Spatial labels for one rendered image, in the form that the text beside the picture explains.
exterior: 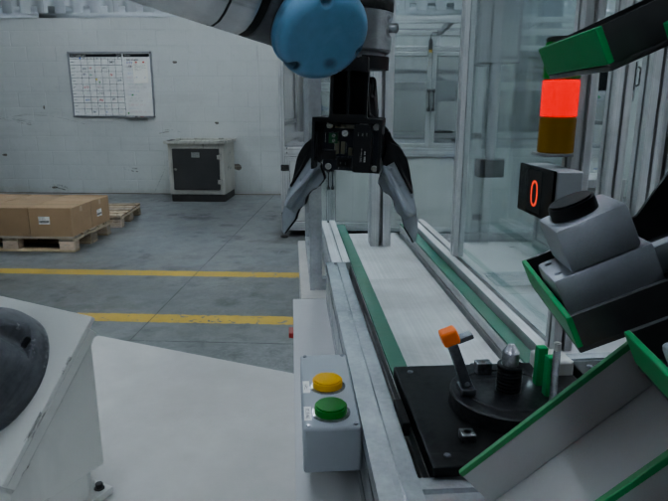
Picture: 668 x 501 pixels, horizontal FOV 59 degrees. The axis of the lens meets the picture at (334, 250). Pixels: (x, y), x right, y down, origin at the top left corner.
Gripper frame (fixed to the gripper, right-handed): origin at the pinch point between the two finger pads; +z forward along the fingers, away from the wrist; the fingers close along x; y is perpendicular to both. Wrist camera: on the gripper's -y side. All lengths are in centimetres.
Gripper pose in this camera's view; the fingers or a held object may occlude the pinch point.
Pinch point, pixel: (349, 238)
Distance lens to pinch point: 69.4
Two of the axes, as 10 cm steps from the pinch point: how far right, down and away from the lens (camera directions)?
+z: -0.4, 9.7, 2.5
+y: -1.4, 2.4, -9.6
